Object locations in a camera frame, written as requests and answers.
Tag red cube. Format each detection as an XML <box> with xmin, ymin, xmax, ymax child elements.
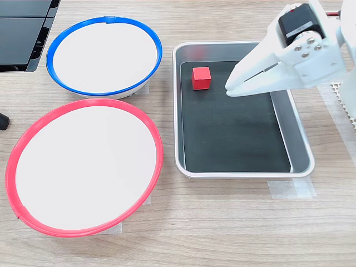
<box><xmin>191</xmin><ymin>66</ymin><xmax>212</xmax><ymax>91</ymax></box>

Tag steel tray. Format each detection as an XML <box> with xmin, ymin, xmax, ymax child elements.
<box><xmin>172</xmin><ymin>41</ymin><xmax>316</xmax><ymax>179</ymax></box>

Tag black tray mat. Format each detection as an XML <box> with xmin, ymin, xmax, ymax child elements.
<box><xmin>180</xmin><ymin>61</ymin><xmax>292</xmax><ymax>173</ymax></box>

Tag blue-rimmed white plate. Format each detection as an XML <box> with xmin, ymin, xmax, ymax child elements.
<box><xmin>46</xmin><ymin>16</ymin><xmax>163</xmax><ymax>100</ymax></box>

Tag red-rimmed white plate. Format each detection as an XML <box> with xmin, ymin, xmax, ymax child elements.
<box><xmin>4</xmin><ymin>97</ymin><xmax>164</xmax><ymax>238</ymax></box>

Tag black flat device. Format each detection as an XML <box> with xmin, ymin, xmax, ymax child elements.
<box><xmin>0</xmin><ymin>0</ymin><xmax>61</xmax><ymax>73</ymax></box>

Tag small black rounded object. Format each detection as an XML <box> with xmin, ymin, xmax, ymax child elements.
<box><xmin>0</xmin><ymin>112</ymin><xmax>11</xmax><ymax>131</ymax></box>

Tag pale perforated base plate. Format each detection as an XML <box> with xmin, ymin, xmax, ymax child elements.
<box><xmin>330</xmin><ymin>80</ymin><xmax>356</xmax><ymax>130</ymax></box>

